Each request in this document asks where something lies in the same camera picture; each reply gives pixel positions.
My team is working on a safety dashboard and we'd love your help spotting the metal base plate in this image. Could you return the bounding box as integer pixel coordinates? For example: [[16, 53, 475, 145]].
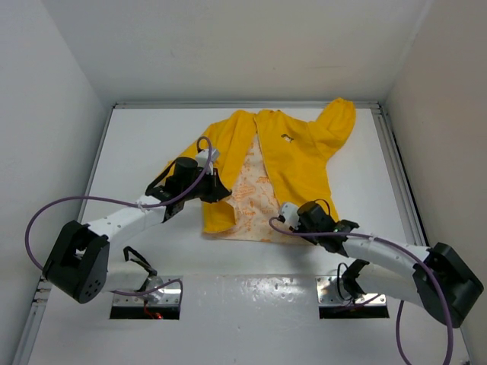
[[112, 276, 183, 307], [315, 275, 387, 307]]

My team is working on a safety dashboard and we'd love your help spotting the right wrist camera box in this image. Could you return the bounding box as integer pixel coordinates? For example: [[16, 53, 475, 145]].
[[278, 202, 299, 230]]

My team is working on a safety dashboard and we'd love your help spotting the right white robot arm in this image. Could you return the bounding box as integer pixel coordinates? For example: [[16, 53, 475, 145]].
[[280, 202, 484, 329]]

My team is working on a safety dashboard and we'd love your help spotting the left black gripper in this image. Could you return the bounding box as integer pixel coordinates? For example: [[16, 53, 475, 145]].
[[181, 165, 229, 202]]

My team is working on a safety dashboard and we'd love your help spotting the yellow zip-up jacket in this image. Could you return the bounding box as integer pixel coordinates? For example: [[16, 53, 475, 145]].
[[164, 97, 357, 244]]

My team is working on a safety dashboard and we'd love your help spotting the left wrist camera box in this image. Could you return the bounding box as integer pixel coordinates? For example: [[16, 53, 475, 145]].
[[195, 148, 220, 165]]

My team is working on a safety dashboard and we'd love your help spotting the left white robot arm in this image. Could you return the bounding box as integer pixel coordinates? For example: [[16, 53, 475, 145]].
[[43, 149, 231, 303]]

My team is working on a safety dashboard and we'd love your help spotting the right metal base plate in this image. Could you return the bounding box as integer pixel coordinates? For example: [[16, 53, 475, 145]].
[[315, 275, 387, 307]]

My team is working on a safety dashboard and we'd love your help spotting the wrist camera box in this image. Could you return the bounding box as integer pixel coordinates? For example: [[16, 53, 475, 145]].
[[278, 202, 299, 230], [195, 148, 220, 165]]

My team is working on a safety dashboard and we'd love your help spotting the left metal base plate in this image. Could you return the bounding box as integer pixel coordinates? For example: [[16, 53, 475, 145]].
[[112, 276, 183, 307]]

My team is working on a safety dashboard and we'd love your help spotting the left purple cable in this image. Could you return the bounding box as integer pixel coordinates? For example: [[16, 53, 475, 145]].
[[24, 135, 214, 297]]

